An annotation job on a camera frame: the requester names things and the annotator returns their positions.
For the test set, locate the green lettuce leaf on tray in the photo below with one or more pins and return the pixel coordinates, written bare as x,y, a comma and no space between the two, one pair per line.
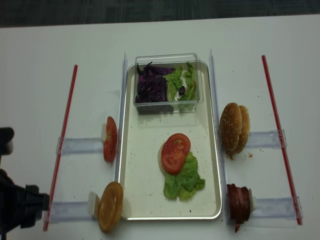
186,183

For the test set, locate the right upper clear rail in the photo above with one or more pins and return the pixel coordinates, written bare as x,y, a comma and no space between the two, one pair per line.
267,139

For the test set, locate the toasted brown bun half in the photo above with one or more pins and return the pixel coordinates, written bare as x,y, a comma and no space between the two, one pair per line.
110,207

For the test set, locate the red tomato slice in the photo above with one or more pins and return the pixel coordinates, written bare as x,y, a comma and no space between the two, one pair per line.
174,153
110,142

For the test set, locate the right red strip rail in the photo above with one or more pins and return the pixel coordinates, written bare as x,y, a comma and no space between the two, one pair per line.
298,212

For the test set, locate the sesame bun front half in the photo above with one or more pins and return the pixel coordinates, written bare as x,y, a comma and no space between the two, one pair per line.
230,126

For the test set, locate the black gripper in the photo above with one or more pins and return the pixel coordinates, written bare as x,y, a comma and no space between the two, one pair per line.
19,206

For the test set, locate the sesame bun rear half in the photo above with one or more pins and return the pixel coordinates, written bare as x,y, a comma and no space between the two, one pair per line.
244,135

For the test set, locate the left vertical clear rail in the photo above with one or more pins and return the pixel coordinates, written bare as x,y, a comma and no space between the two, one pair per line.
121,119

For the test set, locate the white bun stopper block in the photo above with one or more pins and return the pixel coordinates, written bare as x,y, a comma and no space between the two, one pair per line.
93,204

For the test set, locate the red strip rail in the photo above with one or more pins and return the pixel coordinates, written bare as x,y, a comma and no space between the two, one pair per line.
298,212
58,157

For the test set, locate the silver metal tray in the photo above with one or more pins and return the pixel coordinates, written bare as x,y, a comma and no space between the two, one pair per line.
138,170

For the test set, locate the purple cabbage shreds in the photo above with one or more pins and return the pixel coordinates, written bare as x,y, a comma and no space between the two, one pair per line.
152,88

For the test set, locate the white tomato stopper block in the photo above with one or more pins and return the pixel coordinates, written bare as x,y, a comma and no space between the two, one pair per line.
103,135

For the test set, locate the left upper clear rail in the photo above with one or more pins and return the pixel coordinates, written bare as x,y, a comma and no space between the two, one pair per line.
67,146

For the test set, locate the right lower clear rail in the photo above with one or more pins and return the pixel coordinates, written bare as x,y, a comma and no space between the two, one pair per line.
284,207

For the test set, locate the left red strip rail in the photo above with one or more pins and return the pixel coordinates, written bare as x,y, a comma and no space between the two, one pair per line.
58,157

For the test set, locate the left lower clear rail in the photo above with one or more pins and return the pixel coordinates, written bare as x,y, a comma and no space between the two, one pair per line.
61,212

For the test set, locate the pale bottom bun slice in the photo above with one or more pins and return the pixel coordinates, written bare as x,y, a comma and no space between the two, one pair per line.
160,160

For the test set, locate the sesame bun half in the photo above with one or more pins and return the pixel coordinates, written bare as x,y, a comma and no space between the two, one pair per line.
244,135
230,126

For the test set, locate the green lettuce in box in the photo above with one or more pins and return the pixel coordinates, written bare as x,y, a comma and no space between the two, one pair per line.
180,84

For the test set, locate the clear plastic salad box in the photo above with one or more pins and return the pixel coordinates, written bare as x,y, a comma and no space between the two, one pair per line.
174,61

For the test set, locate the stacked dark meat patties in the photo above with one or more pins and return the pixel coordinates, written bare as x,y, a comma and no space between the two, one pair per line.
239,202

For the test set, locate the white patty stopper block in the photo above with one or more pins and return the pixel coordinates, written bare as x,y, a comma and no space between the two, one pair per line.
252,199

